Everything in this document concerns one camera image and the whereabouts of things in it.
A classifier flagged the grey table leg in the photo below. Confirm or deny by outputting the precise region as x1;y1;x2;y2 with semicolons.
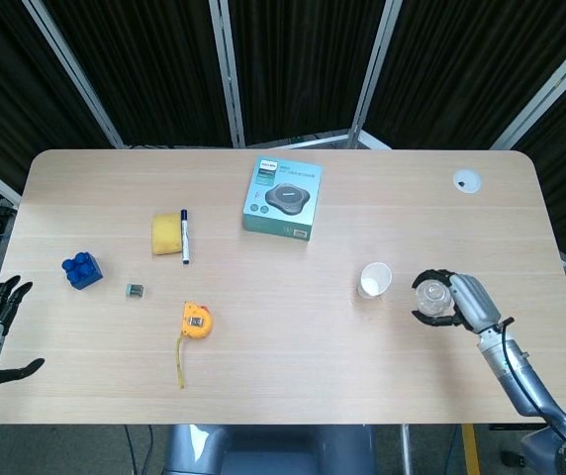
399;424;413;475

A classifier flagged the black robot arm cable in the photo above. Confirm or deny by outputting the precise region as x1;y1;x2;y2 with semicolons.
495;318;549;420

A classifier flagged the blue white marker pen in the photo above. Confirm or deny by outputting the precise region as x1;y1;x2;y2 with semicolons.
179;209;193;265

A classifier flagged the grey blue robot torso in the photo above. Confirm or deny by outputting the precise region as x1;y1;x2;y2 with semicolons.
163;424;378;475

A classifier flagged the grey partition base bar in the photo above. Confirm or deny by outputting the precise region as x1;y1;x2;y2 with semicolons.
257;129;393;150

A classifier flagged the yellow tape measure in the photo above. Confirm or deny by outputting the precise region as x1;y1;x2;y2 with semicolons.
175;300;215;391

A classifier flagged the teal speakerphone product box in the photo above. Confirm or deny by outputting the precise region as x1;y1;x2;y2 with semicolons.
240;155;324;242

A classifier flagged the yellow sponge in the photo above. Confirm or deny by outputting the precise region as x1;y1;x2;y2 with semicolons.
150;212;185;256

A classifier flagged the white table cable grommet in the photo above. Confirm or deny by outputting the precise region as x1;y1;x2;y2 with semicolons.
451;168;483;195

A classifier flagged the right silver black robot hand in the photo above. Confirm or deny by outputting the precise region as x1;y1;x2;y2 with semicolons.
410;268;505;333

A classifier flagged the white paper cup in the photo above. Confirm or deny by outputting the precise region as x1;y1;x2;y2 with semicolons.
358;261;394;300

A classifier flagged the transparent plastic water bottle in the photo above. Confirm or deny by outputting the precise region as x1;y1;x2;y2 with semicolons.
414;279;451;318

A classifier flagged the blue toy building block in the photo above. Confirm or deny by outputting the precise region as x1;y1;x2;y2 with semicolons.
60;251;104;291

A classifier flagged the black floor cable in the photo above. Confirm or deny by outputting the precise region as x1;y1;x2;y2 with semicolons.
123;424;154;475

